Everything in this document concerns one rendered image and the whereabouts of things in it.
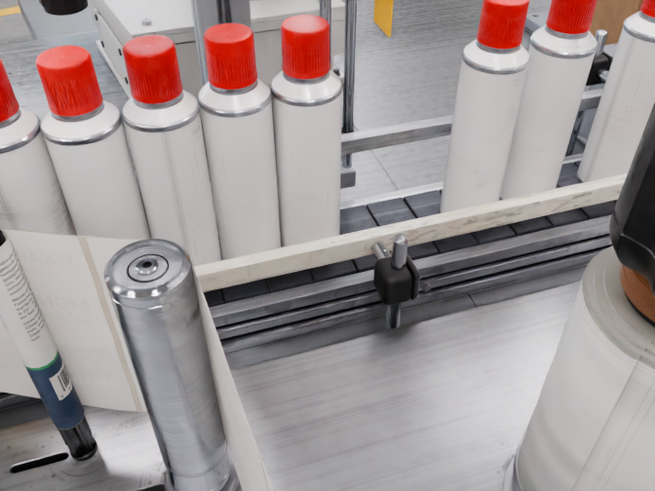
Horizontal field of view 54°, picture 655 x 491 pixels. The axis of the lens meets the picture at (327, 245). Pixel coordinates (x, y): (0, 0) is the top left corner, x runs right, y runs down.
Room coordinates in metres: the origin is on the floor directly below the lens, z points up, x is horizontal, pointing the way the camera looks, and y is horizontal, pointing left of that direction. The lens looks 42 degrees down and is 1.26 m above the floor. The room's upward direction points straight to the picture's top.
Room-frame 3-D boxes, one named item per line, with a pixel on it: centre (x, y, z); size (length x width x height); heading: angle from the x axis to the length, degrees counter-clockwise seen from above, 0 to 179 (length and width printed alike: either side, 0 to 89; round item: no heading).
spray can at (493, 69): (0.47, -0.13, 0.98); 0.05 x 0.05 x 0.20
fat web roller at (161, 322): (0.21, 0.08, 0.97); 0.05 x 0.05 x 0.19
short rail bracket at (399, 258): (0.36, -0.06, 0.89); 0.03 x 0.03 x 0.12; 18
